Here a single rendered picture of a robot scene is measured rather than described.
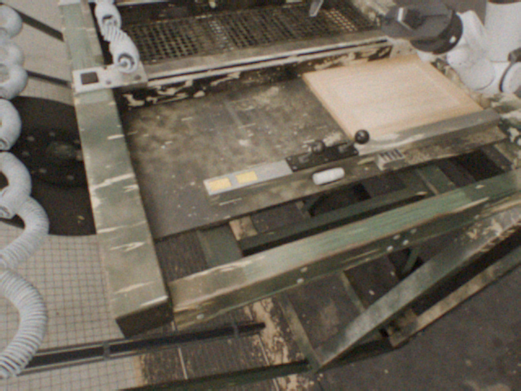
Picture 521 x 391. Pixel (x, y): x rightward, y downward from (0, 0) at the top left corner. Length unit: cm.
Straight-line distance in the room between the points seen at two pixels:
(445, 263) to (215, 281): 99
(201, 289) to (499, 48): 91
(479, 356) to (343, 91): 162
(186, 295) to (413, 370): 200
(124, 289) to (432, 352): 204
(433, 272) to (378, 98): 67
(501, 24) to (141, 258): 97
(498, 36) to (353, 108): 41
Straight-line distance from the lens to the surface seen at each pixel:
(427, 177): 120
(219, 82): 125
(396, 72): 149
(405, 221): 95
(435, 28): 79
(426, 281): 159
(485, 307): 237
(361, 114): 125
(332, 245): 85
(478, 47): 99
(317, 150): 89
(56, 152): 172
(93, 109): 110
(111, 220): 83
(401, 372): 266
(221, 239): 93
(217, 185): 94
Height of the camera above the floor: 221
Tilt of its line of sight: 40 degrees down
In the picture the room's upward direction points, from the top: 82 degrees counter-clockwise
